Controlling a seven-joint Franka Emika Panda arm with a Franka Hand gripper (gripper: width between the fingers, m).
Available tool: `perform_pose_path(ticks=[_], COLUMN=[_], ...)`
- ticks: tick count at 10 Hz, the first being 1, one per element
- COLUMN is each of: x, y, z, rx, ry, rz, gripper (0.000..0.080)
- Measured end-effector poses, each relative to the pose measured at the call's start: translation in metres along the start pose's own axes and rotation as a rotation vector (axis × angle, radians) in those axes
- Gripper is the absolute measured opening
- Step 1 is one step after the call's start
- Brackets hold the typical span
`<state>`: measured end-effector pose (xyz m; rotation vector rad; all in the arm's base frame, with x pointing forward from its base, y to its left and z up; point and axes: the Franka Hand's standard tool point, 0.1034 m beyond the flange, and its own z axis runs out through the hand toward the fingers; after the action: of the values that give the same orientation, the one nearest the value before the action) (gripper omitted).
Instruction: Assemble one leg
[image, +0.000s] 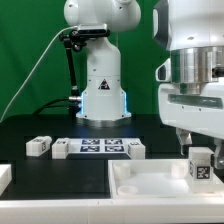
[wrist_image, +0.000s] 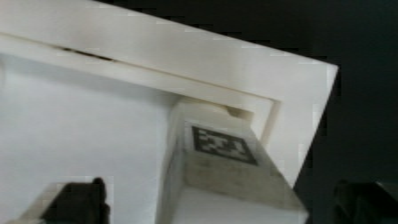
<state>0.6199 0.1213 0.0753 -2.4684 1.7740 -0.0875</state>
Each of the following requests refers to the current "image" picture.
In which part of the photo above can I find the white front fence rail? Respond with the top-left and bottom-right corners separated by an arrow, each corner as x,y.
0,198 -> 224,224

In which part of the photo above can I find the white square table top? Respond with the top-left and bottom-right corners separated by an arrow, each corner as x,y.
108,159 -> 224,199

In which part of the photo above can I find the white camera cable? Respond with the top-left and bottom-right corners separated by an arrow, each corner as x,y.
0,25 -> 79,123

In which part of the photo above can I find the grey camera on stand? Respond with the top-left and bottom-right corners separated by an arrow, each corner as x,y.
71,24 -> 110,38

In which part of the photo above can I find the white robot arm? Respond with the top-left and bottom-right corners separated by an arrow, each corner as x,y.
64,0 -> 224,169

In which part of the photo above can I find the black base cable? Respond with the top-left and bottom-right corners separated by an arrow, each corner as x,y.
35,97 -> 82,116

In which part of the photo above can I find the white left fence piece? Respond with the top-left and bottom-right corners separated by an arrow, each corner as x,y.
0,164 -> 12,196

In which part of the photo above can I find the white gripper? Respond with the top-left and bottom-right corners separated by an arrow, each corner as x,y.
158,82 -> 224,170

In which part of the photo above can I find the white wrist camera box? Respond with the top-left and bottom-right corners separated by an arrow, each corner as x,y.
155,59 -> 171,82

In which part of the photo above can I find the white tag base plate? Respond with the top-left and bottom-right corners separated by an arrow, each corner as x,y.
69,138 -> 141,154

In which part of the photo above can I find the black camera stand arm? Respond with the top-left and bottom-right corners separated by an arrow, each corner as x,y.
59,32 -> 86,116

